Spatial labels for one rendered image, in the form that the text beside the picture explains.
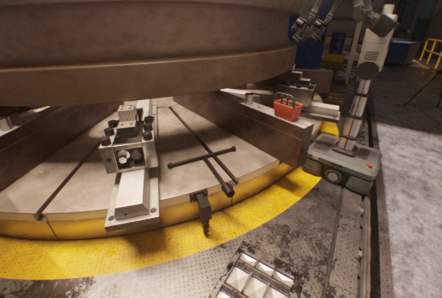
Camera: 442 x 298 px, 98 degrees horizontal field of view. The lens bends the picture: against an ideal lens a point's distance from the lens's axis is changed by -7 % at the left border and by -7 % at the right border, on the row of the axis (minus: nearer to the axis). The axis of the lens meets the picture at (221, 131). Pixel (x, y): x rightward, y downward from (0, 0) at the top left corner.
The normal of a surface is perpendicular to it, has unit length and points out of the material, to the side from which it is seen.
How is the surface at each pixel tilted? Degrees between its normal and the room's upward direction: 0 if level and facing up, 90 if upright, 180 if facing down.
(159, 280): 0
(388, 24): 90
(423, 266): 0
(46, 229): 90
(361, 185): 90
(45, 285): 0
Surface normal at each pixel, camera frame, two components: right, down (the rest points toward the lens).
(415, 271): 0.00, -0.89
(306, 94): -0.49, 0.40
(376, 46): -0.66, 0.34
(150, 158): 0.27, 0.44
